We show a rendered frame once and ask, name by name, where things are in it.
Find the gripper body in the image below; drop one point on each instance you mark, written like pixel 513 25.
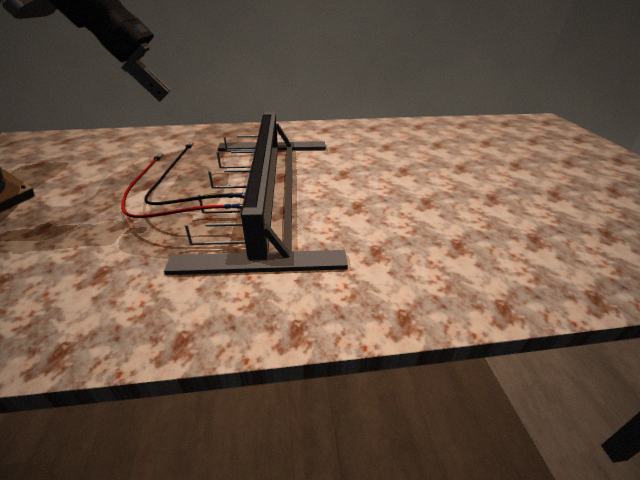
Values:
pixel 117 29

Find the dark grey metal rack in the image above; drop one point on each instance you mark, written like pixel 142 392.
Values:
pixel 256 214

